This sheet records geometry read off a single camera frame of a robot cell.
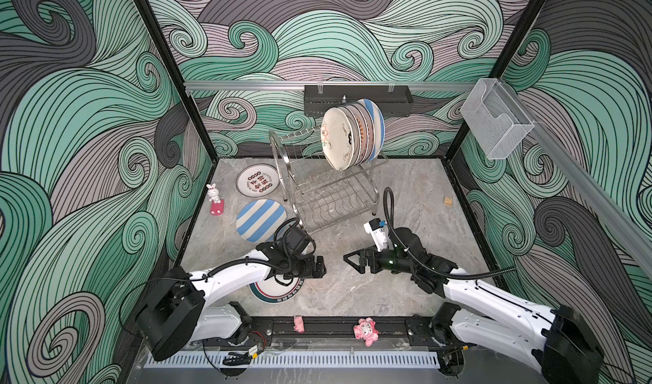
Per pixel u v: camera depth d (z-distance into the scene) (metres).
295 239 0.66
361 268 0.67
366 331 0.71
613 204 0.55
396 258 0.64
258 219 0.98
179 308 0.41
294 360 0.73
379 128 0.73
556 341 0.40
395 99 0.95
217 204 1.03
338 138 0.80
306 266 0.73
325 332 0.74
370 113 0.71
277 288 0.74
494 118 0.79
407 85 0.93
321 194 1.06
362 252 0.66
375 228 0.70
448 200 1.04
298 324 0.73
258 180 1.11
